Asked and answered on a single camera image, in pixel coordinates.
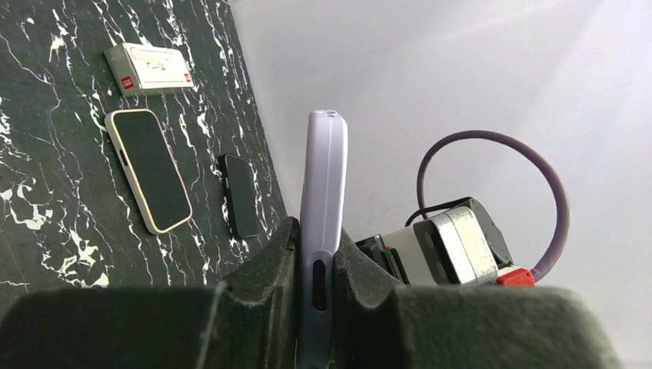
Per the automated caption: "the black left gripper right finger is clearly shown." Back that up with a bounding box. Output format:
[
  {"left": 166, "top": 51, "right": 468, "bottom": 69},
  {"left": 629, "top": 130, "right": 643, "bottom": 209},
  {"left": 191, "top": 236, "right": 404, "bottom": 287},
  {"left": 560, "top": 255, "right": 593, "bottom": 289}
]
[{"left": 332, "top": 234, "right": 622, "bottom": 369}]

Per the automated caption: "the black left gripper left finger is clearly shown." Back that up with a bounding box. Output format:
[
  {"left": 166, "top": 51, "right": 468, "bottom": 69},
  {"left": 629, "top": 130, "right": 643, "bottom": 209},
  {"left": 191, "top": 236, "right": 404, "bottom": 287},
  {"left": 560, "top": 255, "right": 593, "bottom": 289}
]
[{"left": 1, "top": 218, "right": 300, "bottom": 368}]

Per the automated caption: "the small black phone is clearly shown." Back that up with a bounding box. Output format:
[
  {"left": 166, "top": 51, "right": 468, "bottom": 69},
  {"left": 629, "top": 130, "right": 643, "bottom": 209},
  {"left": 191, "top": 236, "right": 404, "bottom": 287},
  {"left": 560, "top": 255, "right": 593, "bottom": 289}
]
[{"left": 218, "top": 154, "right": 258, "bottom": 239}]

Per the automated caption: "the white box on table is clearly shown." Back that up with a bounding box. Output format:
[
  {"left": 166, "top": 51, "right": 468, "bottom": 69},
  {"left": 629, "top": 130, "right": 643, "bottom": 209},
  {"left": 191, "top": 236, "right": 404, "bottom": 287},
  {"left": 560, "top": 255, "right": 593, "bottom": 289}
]
[{"left": 104, "top": 42, "right": 195, "bottom": 97}]

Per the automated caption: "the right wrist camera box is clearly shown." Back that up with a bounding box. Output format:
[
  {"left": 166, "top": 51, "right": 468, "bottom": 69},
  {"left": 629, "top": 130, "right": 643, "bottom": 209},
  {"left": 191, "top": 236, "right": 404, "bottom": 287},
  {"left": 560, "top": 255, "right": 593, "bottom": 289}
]
[{"left": 356, "top": 198, "right": 535, "bottom": 287}]

